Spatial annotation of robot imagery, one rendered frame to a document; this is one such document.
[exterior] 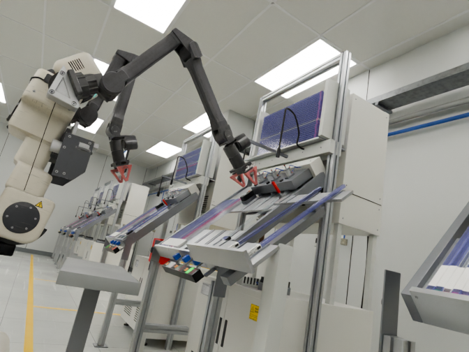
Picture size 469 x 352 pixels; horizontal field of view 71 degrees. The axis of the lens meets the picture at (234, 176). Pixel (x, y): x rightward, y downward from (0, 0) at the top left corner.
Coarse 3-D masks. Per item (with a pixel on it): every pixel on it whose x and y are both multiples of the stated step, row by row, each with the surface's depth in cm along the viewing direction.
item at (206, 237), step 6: (198, 234) 168; (204, 234) 162; (210, 234) 158; (216, 234) 153; (222, 234) 149; (234, 234) 140; (192, 240) 163; (198, 240) 157; (204, 240) 153; (210, 240) 148; (186, 246) 158
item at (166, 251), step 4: (156, 244) 180; (156, 248) 181; (160, 248) 175; (164, 248) 169; (168, 248) 163; (172, 248) 158; (176, 248) 155; (180, 248) 152; (160, 252) 179; (164, 252) 172; (168, 252) 166; (172, 252) 161; (176, 252) 156; (180, 252) 151; (184, 252) 146; (188, 252) 142; (164, 256) 177; (168, 256) 170; (180, 260) 157; (192, 264) 146; (204, 264) 134; (208, 264) 130
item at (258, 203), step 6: (240, 192) 213; (246, 192) 205; (282, 192) 166; (294, 192) 156; (234, 198) 204; (258, 198) 176; (264, 198) 171; (270, 198) 165; (252, 204) 172; (258, 204) 166; (264, 204) 162; (234, 210) 177; (240, 210) 172; (246, 210) 166; (252, 210) 162; (258, 210) 158; (270, 210) 150
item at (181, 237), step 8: (232, 200) 196; (240, 200) 187; (216, 208) 198; (224, 208) 188; (232, 208) 181; (208, 216) 190; (216, 216) 180; (192, 224) 189; (200, 224) 180; (208, 224) 172; (184, 232) 181; (192, 232) 173; (200, 232) 169; (168, 240) 181; (176, 240) 173; (184, 240) 165
